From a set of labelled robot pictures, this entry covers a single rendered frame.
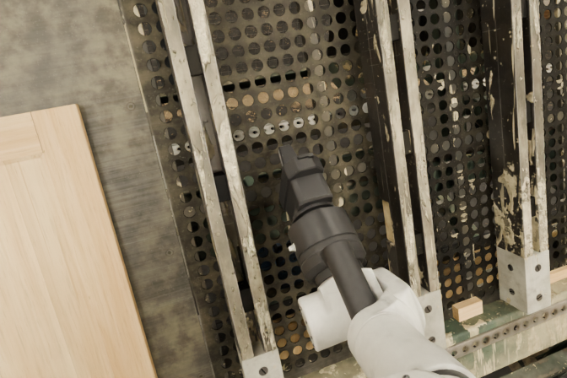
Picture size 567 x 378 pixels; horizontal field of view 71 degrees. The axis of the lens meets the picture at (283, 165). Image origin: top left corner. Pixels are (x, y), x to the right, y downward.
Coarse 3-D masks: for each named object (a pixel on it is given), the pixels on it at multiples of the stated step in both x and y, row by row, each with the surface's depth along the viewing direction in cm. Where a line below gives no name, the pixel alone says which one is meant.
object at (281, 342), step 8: (488, 248) 106; (480, 256) 104; (488, 256) 105; (496, 256) 107; (456, 264) 102; (496, 264) 112; (448, 272) 103; (480, 272) 112; (448, 280) 108; (456, 280) 110; (480, 280) 116; (488, 280) 119; (448, 296) 116; (280, 328) 90; (296, 336) 97; (304, 336) 99; (280, 344) 96; (288, 352) 102; (296, 352) 104
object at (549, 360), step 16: (288, 64) 181; (240, 80) 171; (256, 80) 172; (272, 80) 183; (160, 96) 162; (176, 96) 172; (480, 112) 159; (320, 160) 224; (288, 240) 142; (448, 256) 102; (272, 288) 154; (288, 288) 154; (272, 304) 149; (288, 304) 91; (272, 320) 91; (224, 336) 88; (224, 352) 94; (560, 352) 146; (240, 368) 103; (528, 368) 142; (544, 368) 142; (560, 368) 142
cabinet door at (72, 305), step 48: (0, 144) 53; (48, 144) 55; (0, 192) 54; (48, 192) 56; (96, 192) 58; (0, 240) 55; (48, 240) 57; (96, 240) 59; (0, 288) 56; (48, 288) 58; (96, 288) 60; (0, 336) 57; (48, 336) 59; (96, 336) 61; (144, 336) 64
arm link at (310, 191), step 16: (304, 160) 54; (288, 176) 54; (304, 176) 55; (320, 176) 55; (288, 192) 57; (304, 192) 53; (320, 192) 54; (288, 208) 59; (304, 208) 54; (320, 208) 52; (336, 208) 53; (304, 224) 52; (320, 224) 51; (336, 224) 51; (352, 224) 53; (304, 240) 51; (320, 240) 50
